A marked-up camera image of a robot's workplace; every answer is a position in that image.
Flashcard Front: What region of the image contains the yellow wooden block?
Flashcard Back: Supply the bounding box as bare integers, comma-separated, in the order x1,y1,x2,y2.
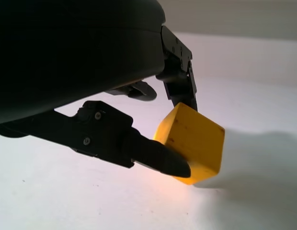
153,102,226,185

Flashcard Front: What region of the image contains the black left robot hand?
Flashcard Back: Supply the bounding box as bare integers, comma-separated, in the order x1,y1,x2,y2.
0,0,199,178

